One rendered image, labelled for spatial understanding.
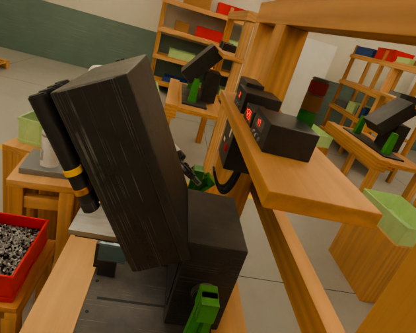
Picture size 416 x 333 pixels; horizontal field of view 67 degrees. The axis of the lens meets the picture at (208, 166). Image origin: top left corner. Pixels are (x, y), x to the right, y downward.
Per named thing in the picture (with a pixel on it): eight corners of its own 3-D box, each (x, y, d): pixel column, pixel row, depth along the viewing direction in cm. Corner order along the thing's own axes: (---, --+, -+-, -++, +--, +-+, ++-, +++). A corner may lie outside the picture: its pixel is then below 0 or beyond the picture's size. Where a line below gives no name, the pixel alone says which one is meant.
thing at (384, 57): (365, 178, 581) (432, 53, 489) (315, 133, 804) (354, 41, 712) (390, 184, 590) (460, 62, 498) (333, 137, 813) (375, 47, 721)
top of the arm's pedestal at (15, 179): (5, 185, 156) (5, 179, 154) (26, 158, 184) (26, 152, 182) (74, 194, 165) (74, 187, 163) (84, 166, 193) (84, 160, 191)
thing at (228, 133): (221, 168, 110) (234, 129, 104) (217, 150, 125) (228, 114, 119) (254, 176, 112) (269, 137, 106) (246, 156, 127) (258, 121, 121)
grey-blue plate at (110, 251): (94, 275, 111) (99, 244, 105) (96, 270, 113) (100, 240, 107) (121, 279, 112) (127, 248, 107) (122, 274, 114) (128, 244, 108)
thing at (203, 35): (264, 118, 797) (298, 23, 704) (146, 89, 745) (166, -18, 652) (259, 112, 845) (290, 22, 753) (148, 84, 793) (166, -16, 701)
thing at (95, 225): (67, 236, 96) (68, 229, 95) (82, 207, 110) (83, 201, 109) (191, 257, 102) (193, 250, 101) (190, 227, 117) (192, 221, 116)
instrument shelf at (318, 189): (261, 207, 61) (269, 190, 59) (218, 98, 142) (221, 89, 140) (374, 230, 65) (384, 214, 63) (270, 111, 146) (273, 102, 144)
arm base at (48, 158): (39, 166, 166) (40, 137, 159) (41, 158, 174) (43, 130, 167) (58, 168, 169) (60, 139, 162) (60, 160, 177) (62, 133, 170)
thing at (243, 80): (241, 100, 119) (247, 82, 116) (236, 92, 132) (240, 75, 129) (259, 104, 120) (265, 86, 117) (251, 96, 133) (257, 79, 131)
